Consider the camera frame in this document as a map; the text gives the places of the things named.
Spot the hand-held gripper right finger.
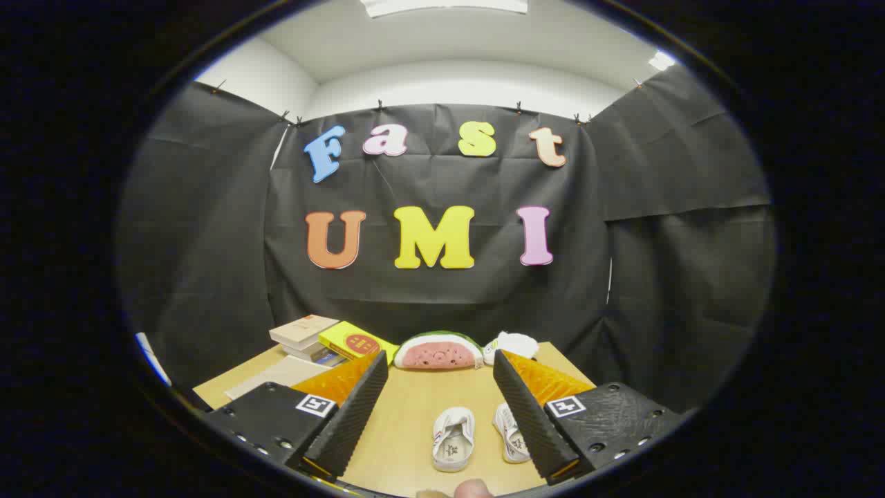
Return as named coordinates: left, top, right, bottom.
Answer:
left=492, top=349, right=687, bottom=487

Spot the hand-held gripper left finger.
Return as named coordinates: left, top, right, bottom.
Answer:
left=203, top=350, right=390, bottom=483

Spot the white canvas shoe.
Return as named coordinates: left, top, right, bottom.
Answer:
left=492, top=403, right=532, bottom=464
left=432, top=407, right=476, bottom=473

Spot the cream storage box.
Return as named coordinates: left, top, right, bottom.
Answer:
left=225, top=355, right=333, bottom=400

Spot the white plush toy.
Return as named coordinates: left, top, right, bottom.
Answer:
left=482, top=331, right=539, bottom=366

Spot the yellow book with red circle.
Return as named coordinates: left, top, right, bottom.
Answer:
left=318, top=321, right=400, bottom=365

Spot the grey book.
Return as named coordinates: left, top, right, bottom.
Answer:
left=280, top=342, right=333, bottom=362

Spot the beige book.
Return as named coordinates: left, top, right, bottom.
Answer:
left=269, top=315, right=340, bottom=350

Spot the watermelon slice plush toy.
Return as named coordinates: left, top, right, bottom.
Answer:
left=393, top=331, right=485, bottom=371

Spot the black backdrop cloth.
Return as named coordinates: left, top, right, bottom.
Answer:
left=118, top=66, right=779, bottom=416

